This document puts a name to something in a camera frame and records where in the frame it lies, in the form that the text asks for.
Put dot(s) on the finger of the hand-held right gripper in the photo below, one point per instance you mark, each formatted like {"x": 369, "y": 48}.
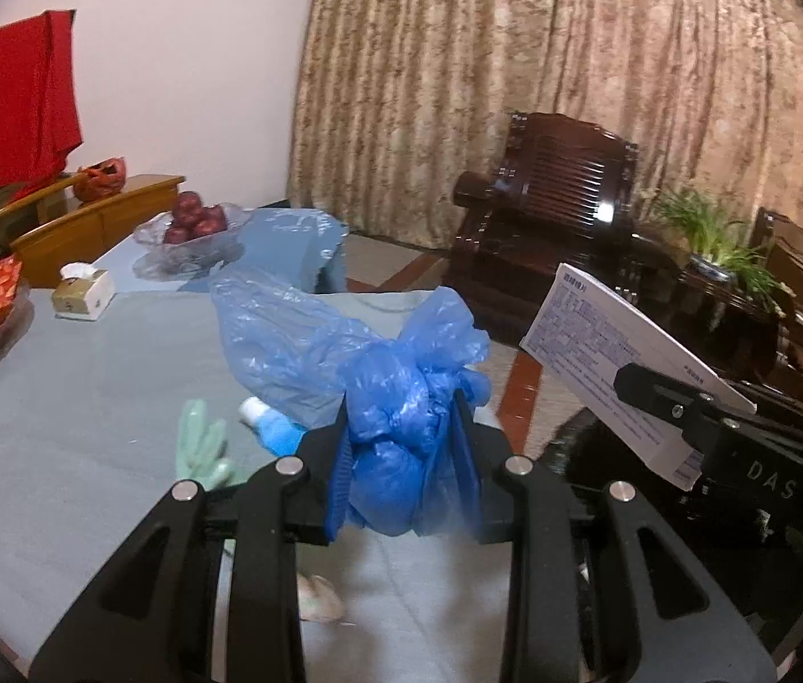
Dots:
{"x": 664, "y": 398}

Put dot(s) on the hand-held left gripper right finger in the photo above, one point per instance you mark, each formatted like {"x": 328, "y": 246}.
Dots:
{"x": 465, "y": 462}

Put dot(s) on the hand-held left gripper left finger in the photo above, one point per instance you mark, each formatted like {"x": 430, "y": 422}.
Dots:
{"x": 336, "y": 473}

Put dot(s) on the white cardboard box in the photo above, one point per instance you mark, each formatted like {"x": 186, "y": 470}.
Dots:
{"x": 600, "y": 341}

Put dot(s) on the blue plastic bag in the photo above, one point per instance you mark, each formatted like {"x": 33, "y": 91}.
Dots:
{"x": 387, "y": 398}

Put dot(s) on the small blue bottle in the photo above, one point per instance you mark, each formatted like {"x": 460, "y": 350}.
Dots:
{"x": 277, "y": 432}

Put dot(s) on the dark wooden side table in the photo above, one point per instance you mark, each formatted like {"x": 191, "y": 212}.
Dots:
{"x": 764, "y": 327}

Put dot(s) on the pale foam fruit net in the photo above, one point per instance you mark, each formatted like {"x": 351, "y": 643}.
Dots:
{"x": 321, "y": 596}

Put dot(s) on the green foam fruit net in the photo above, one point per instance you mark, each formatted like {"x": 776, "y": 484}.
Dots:
{"x": 203, "y": 445}

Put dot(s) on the potted green plant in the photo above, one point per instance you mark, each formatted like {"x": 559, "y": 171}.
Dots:
{"x": 714, "y": 238}

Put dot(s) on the dark wooden armchair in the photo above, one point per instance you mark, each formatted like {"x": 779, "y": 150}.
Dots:
{"x": 550, "y": 213}
{"x": 792, "y": 263}

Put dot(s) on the blue tablecloth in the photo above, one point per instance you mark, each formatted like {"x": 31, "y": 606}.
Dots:
{"x": 287, "y": 242}

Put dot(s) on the glass fruit bowl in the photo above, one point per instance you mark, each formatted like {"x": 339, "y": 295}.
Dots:
{"x": 188, "y": 250}

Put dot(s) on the red apple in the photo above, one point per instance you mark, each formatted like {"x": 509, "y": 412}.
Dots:
{"x": 177, "y": 233}
{"x": 188, "y": 205}
{"x": 210, "y": 219}

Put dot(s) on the white tissue box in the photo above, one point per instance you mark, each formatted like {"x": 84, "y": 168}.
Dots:
{"x": 82, "y": 293}

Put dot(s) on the wooden cabinet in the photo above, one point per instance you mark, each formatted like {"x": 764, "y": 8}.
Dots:
{"x": 88, "y": 228}

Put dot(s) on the red basket on cabinet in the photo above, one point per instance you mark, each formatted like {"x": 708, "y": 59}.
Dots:
{"x": 99, "y": 181}

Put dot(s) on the beige patterned curtain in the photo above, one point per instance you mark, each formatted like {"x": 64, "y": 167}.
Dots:
{"x": 515, "y": 43}

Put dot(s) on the red cloth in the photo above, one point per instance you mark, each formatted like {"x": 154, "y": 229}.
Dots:
{"x": 3, "y": 107}

